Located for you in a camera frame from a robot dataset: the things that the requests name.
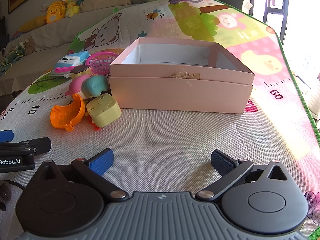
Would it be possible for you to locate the brown plush toy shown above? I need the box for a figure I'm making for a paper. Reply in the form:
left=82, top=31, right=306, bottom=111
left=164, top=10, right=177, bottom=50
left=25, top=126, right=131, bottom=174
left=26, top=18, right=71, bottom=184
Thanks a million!
left=24, top=39, right=36, bottom=55

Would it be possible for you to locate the small toy figure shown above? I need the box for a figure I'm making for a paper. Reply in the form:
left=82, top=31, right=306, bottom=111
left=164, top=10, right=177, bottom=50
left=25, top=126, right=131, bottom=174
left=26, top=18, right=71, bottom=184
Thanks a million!
left=70, top=64, right=91, bottom=80

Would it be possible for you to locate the orange plastic toy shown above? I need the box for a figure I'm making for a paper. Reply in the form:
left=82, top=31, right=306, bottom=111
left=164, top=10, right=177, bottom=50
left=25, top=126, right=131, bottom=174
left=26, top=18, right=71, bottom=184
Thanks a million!
left=50, top=93, right=86, bottom=132

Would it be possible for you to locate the yellow-green plastic toy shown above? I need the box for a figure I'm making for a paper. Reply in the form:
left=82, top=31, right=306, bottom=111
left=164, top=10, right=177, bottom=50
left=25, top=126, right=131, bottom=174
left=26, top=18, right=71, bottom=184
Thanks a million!
left=85, top=93, right=122, bottom=130

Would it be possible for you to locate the pale teal plastic toy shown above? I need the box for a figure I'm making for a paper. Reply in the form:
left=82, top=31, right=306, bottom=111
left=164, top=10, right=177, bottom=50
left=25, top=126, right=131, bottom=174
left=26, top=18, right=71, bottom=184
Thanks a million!
left=81, top=75, right=109, bottom=98

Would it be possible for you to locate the blue wet wipes pack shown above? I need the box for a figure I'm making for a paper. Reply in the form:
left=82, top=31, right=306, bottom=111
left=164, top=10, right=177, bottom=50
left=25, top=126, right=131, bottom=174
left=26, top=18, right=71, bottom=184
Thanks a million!
left=54, top=52, right=91, bottom=69

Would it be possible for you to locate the dark cabinet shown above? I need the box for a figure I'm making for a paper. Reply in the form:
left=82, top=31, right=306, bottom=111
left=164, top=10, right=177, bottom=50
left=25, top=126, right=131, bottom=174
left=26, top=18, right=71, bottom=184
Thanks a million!
left=0, top=16, right=10, bottom=47

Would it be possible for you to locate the long yellow plush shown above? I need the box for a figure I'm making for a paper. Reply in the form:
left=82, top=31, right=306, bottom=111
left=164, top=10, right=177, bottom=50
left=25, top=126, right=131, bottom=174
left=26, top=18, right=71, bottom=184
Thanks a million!
left=19, top=15, right=48, bottom=33

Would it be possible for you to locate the pink plastic net scoop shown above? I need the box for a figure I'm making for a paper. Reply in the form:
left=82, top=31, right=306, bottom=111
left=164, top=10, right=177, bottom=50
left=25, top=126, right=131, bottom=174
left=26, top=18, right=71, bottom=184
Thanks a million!
left=86, top=52, right=119, bottom=76

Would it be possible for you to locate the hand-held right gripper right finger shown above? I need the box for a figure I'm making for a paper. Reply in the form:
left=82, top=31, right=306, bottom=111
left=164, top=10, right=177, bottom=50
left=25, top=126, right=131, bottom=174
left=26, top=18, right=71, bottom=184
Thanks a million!
left=195, top=150, right=292, bottom=203

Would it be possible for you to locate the printed play mat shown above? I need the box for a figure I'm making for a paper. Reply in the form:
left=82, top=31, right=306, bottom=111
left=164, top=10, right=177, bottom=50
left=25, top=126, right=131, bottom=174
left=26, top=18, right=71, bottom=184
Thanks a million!
left=0, top=0, right=320, bottom=240

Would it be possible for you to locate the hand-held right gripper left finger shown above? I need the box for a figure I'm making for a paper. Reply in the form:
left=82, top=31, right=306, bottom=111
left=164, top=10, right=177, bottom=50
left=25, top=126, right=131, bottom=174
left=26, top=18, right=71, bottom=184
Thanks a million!
left=37, top=148, right=128, bottom=202

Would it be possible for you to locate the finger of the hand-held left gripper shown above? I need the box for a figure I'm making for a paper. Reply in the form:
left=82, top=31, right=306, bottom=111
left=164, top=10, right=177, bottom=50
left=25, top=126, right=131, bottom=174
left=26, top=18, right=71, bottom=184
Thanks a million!
left=0, top=129, right=14, bottom=142
left=19, top=137, right=52, bottom=156

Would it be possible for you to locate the yellow duck plush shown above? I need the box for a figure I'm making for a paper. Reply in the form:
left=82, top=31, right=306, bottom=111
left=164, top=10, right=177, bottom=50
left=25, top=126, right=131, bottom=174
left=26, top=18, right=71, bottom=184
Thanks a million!
left=61, top=0, right=80, bottom=18

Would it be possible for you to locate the beige covered sofa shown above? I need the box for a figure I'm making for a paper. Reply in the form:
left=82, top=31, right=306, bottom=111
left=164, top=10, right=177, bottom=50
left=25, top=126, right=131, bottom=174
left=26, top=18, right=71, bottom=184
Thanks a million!
left=0, top=2, right=140, bottom=98

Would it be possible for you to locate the yellow chick plush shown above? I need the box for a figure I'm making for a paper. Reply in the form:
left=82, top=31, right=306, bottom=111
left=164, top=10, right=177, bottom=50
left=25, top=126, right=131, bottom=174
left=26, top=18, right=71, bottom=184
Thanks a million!
left=45, top=1, right=67, bottom=25

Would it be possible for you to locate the pink cardboard box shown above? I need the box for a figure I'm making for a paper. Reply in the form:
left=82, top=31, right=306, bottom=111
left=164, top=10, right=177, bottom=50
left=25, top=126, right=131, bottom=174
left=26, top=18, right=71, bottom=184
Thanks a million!
left=109, top=37, right=255, bottom=114

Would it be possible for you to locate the pink plastic toy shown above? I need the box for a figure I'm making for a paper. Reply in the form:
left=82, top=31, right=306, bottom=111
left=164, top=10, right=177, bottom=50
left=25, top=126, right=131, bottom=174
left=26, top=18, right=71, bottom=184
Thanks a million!
left=65, top=74, right=92, bottom=98

